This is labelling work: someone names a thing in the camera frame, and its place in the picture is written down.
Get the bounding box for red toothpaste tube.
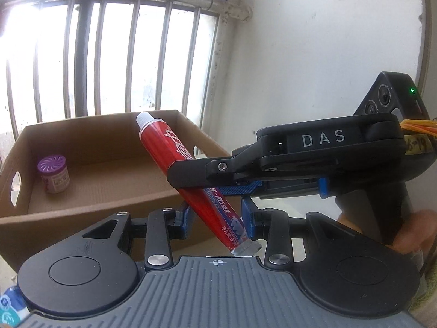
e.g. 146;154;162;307
136;112;261;256

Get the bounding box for purple air freshener jar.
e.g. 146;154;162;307
37;155;70;194

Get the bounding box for blue white wet wipes pack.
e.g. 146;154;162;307
0;286;29;327

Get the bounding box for person's right hand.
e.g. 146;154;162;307
335;207;437;255

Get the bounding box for brown cardboard box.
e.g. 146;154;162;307
0;110;247;274

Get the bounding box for metal window guard rails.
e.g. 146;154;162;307
1;0;252;148

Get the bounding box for black tracking camera box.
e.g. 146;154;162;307
354;71;430;121

